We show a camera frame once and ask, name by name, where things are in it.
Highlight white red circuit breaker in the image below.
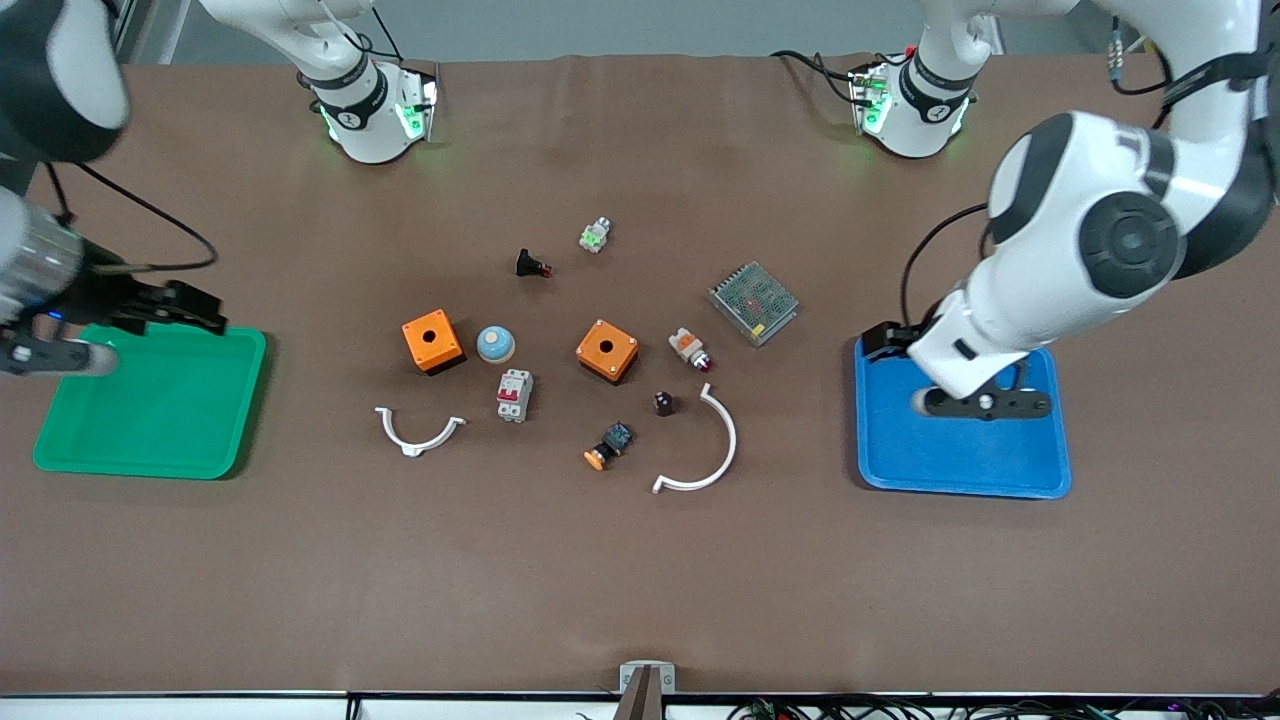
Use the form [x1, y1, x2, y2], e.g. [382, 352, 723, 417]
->
[496, 368, 534, 424]

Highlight blue plastic tray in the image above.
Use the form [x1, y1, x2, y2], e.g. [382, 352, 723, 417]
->
[853, 332, 1073, 500]

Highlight green plastic tray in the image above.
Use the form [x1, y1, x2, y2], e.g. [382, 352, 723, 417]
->
[32, 322, 269, 481]

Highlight metal mesh power supply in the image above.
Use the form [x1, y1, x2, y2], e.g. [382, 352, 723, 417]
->
[707, 261, 801, 348]

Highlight large white pipe clamp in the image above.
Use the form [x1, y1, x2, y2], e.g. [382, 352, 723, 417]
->
[652, 383, 739, 496]

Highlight red indicator lamp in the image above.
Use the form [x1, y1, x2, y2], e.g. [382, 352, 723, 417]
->
[668, 326, 714, 374]

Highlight small white pipe clamp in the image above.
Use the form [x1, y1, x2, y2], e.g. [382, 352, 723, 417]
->
[375, 405, 468, 459]

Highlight orange button box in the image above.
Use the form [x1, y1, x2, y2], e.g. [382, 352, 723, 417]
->
[575, 319, 640, 386]
[401, 309, 467, 377]

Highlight brown table mat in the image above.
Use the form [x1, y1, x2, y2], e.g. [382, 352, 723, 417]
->
[0, 55, 1280, 696]

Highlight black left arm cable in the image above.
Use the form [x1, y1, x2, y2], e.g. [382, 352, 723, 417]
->
[898, 203, 991, 331]

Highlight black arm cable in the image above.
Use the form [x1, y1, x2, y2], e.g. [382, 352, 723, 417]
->
[40, 160, 219, 273]
[898, 203, 991, 331]

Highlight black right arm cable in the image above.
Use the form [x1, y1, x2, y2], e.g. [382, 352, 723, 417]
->
[40, 160, 219, 273]

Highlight black cable bundle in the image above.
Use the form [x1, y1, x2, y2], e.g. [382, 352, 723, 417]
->
[725, 695, 1280, 720]

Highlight black base cable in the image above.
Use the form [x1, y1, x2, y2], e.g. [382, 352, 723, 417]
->
[772, 48, 881, 106]

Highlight orange push button switch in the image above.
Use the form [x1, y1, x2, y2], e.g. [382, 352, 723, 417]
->
[583, 421, 634, 472]

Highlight grey metal bracket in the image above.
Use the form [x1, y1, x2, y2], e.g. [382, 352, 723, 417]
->
[619, 661, 677, 720]

